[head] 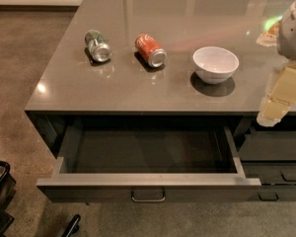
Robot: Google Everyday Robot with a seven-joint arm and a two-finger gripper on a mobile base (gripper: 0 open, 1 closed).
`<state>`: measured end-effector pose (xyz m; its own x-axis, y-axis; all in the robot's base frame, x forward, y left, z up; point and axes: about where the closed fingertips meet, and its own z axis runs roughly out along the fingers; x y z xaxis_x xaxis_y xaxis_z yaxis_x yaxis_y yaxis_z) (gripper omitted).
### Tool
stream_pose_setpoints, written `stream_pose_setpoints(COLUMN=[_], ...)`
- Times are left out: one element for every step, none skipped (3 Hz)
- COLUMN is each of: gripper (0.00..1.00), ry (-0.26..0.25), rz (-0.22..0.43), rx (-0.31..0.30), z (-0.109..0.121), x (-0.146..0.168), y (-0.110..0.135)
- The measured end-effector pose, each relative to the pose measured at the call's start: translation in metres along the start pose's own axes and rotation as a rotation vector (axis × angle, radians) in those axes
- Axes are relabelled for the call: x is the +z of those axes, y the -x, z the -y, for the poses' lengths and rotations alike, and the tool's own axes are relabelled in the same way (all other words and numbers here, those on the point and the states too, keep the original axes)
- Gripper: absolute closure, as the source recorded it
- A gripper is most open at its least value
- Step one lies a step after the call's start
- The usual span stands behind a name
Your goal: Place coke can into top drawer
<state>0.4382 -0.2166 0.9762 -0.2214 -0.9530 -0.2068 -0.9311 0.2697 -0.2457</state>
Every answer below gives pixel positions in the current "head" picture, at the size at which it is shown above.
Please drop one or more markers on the metal drawer handle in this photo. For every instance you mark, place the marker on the metal drawer handle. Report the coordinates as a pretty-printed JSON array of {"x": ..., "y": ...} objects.
[{"x": 148, "y": 196}]

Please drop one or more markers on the red coke can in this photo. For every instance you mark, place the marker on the red coke can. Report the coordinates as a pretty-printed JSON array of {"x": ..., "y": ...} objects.
[{"x": 150, "y": 50}]

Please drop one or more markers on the black cart with items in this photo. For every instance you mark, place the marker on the black cart with items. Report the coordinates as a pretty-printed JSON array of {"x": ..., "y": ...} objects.
[{"x": 7, "y": 184}]

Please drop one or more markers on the white bowl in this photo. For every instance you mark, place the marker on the white bowl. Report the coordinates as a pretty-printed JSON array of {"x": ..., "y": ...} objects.
[{"x": 214, "y": 65}]

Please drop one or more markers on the green soda can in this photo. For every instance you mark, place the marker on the green soda can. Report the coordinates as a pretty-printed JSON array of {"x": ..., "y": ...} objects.
[{"x": 97, "y": 46}]

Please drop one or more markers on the black chair leg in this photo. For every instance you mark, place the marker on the black chair leg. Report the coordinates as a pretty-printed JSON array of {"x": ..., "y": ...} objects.
[{"x": 72, "y": 227}]

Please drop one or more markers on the lower right drawer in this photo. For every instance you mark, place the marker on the lower right drawer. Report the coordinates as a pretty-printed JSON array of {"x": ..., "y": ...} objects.
[{"x": 270, "y": 156}]

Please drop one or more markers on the open grey top drawer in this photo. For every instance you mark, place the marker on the open grey top drawer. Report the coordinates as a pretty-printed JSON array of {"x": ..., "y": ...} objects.
[{"x": 187, "y": 164}]

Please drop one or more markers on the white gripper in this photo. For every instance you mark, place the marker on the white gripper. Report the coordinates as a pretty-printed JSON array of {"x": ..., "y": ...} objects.
[{"x": 293, "y": 35}]

